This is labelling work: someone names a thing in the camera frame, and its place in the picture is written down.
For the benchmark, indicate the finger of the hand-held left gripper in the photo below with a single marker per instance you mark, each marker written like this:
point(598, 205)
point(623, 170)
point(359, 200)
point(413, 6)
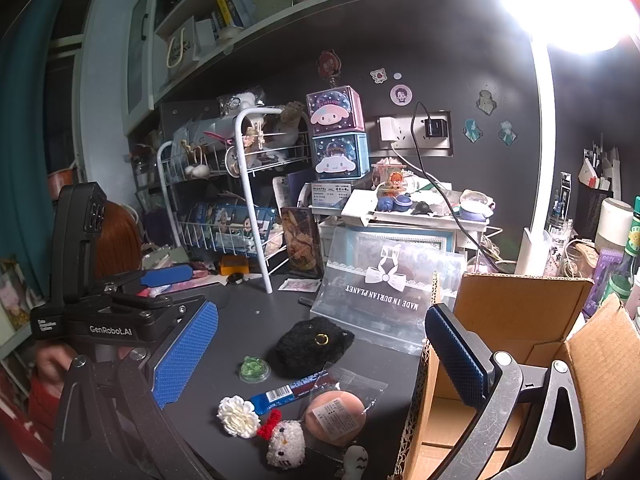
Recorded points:
point(165, 276)
point(167, 308)

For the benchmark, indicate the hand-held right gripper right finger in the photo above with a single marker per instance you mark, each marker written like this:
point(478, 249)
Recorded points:
point(455, 355)

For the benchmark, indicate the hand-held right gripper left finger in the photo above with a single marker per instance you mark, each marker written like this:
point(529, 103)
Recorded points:
point(185, 355)

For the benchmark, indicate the green round toy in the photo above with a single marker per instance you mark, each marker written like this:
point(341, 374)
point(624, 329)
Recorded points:
point(255, 370)

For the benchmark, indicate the brown cardboard box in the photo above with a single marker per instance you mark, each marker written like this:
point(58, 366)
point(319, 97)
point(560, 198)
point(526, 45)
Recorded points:
point(520, 310)

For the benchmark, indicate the person's left hand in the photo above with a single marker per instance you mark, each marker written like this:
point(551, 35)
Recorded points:
point(52, 365)

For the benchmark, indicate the pink flat box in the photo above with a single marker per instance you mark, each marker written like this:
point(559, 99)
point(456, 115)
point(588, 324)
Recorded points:
point(197, 274)

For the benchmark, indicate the orange wig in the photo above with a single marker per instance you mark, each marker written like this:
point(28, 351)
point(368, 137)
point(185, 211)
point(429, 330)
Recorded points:
point(117, 240)

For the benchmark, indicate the small orange box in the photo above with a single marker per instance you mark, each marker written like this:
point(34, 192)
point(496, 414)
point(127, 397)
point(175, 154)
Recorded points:
point(234, 264)

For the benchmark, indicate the black round disc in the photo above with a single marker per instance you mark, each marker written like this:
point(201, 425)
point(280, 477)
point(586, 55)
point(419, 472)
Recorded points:
point(236, 279)

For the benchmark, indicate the white crochet flower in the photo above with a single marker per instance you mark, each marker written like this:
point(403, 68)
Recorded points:
point(237, 416)

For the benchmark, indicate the anime card packs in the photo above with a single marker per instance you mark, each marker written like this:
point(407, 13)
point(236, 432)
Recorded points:
point(235, 222)

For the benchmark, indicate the clear plastic bag bow print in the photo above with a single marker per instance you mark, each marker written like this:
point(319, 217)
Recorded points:
point(385, 280)

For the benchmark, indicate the blue candy stick wrapper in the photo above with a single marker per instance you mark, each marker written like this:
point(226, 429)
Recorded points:
point(285, 394)

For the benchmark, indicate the black fuzzy pouch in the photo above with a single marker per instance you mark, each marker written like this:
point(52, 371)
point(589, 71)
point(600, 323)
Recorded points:
point(310, 347)

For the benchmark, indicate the packaged pink powder puff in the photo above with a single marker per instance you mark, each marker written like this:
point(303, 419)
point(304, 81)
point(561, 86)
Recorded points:
point(335, 410)

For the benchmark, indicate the white paper slip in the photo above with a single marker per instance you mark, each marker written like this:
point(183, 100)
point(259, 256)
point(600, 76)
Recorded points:
point(298, 284)

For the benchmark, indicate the person's red clothing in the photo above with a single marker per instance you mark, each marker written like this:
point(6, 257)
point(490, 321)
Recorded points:
point(42, 400)

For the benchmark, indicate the white crochet cat doll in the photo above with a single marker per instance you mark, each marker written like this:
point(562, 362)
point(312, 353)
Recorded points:
point(285, 445)

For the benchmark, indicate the white drawer unit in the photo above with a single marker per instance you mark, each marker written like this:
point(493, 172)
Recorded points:
point(395, 232)

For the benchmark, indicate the purple teacup figurine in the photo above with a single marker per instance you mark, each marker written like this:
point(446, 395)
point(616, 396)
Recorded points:
point(475, 205)

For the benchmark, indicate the purple packet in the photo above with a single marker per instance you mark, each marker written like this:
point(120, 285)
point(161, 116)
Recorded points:
point(607, 280)

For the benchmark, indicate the white figurine tray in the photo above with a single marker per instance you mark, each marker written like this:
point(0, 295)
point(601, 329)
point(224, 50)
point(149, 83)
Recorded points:
point(370, 205)

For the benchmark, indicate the white labelled box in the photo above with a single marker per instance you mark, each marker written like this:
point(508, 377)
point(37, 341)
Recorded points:
point(330, 194)

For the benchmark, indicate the orange-haired figurine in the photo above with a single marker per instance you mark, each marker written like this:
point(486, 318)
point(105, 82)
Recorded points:
point(395, 177)

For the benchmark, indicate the green bottle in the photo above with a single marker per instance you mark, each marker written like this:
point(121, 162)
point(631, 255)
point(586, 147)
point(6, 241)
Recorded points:
point(625, 270)

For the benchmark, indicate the black mesh pen holder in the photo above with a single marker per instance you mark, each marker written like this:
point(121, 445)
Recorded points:
point(592, 210)

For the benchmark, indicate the white bottle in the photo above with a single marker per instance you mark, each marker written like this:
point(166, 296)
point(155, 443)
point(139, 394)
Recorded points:
point(614, 225)

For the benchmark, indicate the blue character box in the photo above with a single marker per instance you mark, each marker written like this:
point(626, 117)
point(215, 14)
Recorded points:
point(340, 157)

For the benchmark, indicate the white tote bag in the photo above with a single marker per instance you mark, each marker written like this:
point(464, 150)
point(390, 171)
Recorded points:
point(181, 50)

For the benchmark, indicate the white glass-door cabinet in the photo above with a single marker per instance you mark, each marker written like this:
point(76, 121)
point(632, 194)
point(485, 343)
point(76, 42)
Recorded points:
point(142, 50)

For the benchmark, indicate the white desk lamp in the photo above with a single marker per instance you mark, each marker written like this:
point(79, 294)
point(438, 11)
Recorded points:
point(542, 135)

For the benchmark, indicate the pink character box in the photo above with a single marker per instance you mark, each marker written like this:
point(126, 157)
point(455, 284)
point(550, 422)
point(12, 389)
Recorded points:
point(334, 110)

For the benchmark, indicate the round character badge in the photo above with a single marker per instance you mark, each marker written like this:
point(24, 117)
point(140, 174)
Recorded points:
point(401, 95)

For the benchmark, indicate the spring bobble character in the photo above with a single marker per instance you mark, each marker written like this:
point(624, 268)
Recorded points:
point(330, 62)

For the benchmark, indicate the character wall sticker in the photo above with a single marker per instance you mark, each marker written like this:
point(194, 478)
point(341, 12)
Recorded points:
point(508, 132)
point(486, 100)
point(473, 130)

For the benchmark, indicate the black wall charger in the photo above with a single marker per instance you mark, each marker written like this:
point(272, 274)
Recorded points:
point(435, 129)

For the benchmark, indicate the white wall plug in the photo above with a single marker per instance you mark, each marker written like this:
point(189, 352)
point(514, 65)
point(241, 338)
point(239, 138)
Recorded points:
point(389, 129)

